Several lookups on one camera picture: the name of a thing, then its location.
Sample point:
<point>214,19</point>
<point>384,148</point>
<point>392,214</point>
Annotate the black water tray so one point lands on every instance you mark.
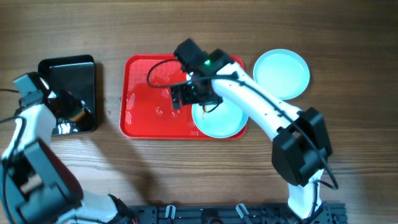
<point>76,75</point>

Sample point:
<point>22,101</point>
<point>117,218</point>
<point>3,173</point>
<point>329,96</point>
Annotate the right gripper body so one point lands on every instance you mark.
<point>193,94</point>

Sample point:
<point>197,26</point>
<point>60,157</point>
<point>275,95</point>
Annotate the light blue plate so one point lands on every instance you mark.
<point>222,121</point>
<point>283,73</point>

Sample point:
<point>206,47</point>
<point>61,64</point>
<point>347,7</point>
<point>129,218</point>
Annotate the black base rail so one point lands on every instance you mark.
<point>329,213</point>

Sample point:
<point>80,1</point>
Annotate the red plastic tray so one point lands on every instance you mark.
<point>146,112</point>

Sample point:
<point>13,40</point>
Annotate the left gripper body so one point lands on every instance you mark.
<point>64,102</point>

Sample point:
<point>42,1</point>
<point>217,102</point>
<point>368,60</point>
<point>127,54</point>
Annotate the orange green sponge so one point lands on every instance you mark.
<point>77,115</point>

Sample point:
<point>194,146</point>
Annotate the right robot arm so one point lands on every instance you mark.
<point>300,140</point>

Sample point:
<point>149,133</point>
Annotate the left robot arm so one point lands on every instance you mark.
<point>36,186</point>

